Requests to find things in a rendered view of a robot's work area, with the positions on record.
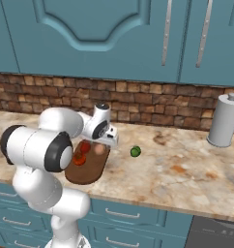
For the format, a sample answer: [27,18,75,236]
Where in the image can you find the dark grey dishwasher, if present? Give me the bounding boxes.
[184,215,234,248]

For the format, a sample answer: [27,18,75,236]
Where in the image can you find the silver drawer handle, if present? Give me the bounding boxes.
[0,190,18,199]
[14,239,42,248]
[104,207,141,220]
[105,236,141,248]
[2,216,33,227]

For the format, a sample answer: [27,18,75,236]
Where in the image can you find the green avocado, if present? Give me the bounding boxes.
[130,145,142,159]

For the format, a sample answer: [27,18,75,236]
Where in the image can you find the teal drawer front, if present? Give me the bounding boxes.
[0,181,26,207]
[0,201,54,238]
[77,219,189,248]
[89,198,194,229]
[0,226,55,248]

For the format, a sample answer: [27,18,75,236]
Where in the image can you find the red orange bell pepper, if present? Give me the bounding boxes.
[73,151,87,167]

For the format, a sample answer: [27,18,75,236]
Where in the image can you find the silver cupboard handle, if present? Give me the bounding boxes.
[161,0,173,67]
[194,0,214,69]

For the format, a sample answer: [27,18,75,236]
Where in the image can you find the red tomato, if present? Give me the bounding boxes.
[79,141,92,155]

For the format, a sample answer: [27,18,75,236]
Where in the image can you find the brown wooden cutting board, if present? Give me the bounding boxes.
[64,139,112,186]

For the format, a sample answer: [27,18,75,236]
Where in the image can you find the grey paper towel roll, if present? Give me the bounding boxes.
[206,92,234,149]

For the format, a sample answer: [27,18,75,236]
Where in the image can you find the wide teal cupboard door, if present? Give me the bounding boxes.
[0,0,191,84]

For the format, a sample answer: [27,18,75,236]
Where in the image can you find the pale pink onion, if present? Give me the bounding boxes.
[94,143,106,156]

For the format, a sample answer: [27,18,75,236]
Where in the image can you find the narrow teal cupboard door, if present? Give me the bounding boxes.
[0,0,20,75]

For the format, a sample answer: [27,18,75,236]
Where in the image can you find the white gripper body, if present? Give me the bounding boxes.
[95,133,120,149]

